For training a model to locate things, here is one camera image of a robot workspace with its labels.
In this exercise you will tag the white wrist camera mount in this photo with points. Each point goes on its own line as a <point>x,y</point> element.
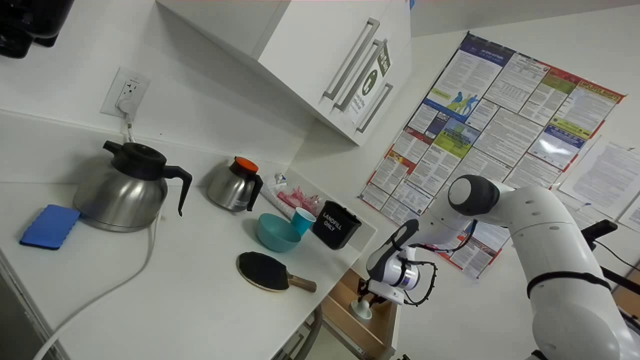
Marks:
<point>389,292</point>

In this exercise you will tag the large multi-panel wall poster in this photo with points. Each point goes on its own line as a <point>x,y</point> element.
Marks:
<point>507,100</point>

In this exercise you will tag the large steel carafe black lid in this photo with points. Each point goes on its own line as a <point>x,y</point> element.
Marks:
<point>123,197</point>

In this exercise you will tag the tray of pink packets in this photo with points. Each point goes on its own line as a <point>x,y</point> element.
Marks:
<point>296,197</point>

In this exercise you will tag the black glossy wall dispenser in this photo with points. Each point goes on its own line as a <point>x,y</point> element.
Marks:
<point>33,22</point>

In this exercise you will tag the black equipment stand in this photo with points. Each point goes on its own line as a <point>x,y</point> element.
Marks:
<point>601,232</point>

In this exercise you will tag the white round knobbed pusher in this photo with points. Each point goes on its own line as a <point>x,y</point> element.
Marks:
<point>363,313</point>

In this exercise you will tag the white wall cabinet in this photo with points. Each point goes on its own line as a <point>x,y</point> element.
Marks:
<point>300,47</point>

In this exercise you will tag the white paper wall sheet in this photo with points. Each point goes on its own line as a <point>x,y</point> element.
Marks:
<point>607,177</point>

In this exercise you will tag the black table tennis paddle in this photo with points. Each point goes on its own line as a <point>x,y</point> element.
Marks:
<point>262,271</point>

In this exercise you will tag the blue sponge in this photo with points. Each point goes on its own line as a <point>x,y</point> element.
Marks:
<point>50,226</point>

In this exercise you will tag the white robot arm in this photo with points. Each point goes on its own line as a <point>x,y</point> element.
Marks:
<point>566,266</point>

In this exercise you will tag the white wall power outlet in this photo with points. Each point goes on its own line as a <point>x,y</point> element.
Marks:
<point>126,86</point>

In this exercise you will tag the teal plastic cup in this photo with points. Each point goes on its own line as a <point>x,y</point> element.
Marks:
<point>303,223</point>

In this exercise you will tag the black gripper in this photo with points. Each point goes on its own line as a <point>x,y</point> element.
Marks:
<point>378,275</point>

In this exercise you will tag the black plastic bin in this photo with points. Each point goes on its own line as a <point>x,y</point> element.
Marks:
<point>335,226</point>

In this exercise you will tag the small steel carafe orange lid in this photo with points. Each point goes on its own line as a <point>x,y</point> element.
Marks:
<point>227,190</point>

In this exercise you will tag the teal bowl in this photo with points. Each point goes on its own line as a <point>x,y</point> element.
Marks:
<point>277,232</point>

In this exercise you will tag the green stay safe sign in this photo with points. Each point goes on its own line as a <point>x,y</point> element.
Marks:
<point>373,82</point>

